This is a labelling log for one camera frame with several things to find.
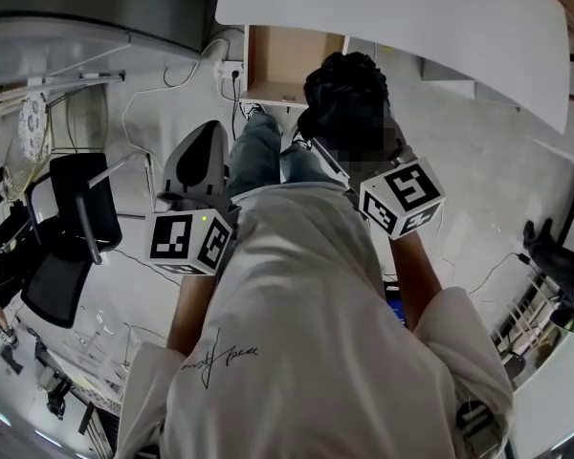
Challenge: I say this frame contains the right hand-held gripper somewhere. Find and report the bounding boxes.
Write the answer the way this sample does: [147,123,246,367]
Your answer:
[310,121,446,241]

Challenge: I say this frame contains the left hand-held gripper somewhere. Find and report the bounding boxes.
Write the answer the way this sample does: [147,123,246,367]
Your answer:
[145,120,243,276]

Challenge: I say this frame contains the person's left forearm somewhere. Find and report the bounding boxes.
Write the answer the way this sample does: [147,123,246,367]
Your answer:
[166,270,220,359]

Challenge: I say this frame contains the person's right forearm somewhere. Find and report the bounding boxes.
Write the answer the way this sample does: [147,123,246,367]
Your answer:
[389,229,445,333]

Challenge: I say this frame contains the white desk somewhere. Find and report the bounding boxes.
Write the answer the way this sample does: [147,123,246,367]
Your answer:
[213,0,571,136]

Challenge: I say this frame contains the person's left leg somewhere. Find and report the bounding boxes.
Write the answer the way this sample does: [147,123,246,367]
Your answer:
[227,111,283,201]

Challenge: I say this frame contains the person's leg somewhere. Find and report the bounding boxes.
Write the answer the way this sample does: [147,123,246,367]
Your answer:
[227,111,283,201]
[279,141,350,195]

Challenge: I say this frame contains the person's right leg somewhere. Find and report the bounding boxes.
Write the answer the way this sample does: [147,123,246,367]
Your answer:
[279,141,350,195]

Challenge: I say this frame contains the person's right shoe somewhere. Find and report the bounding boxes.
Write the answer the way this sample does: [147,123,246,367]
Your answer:
[291,129,315,153]

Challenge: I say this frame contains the white power strip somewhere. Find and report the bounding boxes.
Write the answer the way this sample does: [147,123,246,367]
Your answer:
[213,61,246,80]

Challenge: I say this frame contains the black office chair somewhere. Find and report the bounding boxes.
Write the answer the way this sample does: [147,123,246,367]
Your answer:
[20,151,155,330]

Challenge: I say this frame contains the laptop with blue screen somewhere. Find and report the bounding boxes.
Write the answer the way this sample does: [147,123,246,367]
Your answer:
[384,279,408,328]

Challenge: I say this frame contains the patterned stool with gold legs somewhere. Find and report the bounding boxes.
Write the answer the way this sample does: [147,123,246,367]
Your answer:
[2,91,55,201]

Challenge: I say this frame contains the person's white shirt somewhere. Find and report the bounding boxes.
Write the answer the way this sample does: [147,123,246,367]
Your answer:
[117,182,516,459]

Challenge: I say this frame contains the white metal shelf rack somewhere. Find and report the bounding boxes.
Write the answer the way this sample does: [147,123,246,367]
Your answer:
[0,16,128,128]

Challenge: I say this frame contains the white slatted rack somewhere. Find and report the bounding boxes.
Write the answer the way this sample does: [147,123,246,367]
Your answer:
[490,273,563,370]

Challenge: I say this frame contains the white work table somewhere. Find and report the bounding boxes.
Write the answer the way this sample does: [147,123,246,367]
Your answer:
[0,325,125,459]

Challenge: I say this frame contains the grey belt pack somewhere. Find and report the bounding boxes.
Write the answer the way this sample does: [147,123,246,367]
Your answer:
[455,397,501,451]

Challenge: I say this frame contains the black power cable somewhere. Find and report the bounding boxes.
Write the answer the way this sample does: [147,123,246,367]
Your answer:
[218,72,244,138]

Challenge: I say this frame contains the white floor cable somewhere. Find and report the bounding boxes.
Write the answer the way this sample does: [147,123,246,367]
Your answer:
[121,59,202,157]

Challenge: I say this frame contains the thin black floor cable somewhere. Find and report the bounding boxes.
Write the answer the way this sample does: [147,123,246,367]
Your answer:
[468,251,532,298]

